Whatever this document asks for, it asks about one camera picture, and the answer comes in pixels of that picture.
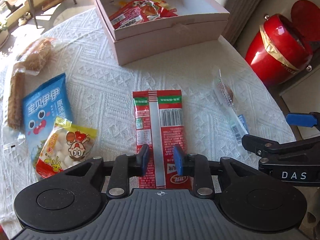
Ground long brown wafer stick pack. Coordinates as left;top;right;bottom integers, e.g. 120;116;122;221
7;70;25;129

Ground pink cardboard box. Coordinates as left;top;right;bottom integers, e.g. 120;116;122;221
94;0;229;66

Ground blue seaweed snack bag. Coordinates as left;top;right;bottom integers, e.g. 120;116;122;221
22;73;73;167

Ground red snack packets in box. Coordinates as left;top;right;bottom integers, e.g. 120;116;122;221
109;0;178;30

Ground long red snack packet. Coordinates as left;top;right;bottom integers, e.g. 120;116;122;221
132;90;191;189

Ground round bread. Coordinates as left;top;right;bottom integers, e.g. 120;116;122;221
13;37;56;76

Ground white textured tablecloth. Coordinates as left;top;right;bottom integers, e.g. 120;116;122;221
0;4;297;238

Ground blueberry hawthorn lollipop packet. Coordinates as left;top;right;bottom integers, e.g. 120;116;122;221
213;69;249;154

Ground pair of slippers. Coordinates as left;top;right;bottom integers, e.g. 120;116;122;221
18;12;33;27

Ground yellow red candy bag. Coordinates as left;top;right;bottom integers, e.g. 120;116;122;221
36;116;98;178

